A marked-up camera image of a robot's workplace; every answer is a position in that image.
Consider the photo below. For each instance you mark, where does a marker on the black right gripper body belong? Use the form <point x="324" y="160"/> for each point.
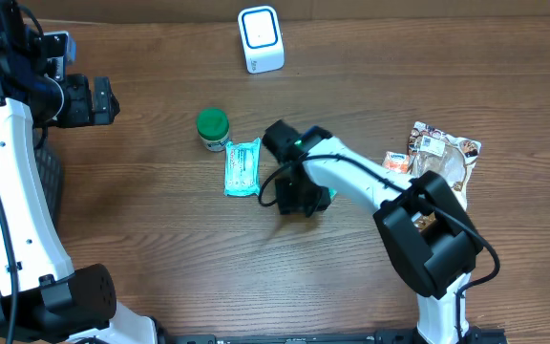
<point x="302" y="197"/>

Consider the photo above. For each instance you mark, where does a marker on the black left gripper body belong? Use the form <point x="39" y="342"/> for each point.
<point x="79" y="104"/>

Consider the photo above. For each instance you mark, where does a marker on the teal wet wipes pack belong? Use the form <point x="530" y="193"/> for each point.
<point x="241" y="174"/>

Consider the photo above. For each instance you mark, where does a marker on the orange Kleenex tissue pack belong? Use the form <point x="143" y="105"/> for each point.
<point x="396" y="162"/>

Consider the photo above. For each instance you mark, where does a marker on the green lid jar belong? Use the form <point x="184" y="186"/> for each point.
<point x="213" y="128"/>

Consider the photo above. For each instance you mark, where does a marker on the brown snack pouch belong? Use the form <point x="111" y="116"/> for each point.
<point x="451" y="157"/>

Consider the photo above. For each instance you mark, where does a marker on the teal Kleenex tissue pack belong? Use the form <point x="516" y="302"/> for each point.
<point x="332" y="193"/>

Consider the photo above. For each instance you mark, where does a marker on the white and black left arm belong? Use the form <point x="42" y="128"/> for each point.
<point x="43" y="297"/>

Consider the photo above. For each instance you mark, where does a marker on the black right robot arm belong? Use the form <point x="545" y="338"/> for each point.
<point x="430" y="240"/>

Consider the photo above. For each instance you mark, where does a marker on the white barcode scanner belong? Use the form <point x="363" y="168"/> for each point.
<point x="262" y="42"/>

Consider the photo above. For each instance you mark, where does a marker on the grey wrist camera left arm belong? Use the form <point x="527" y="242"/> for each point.
<point x="60" y="52"/>

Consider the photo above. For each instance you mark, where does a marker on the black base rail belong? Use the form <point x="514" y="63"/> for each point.
<point x="379" y="337"/>

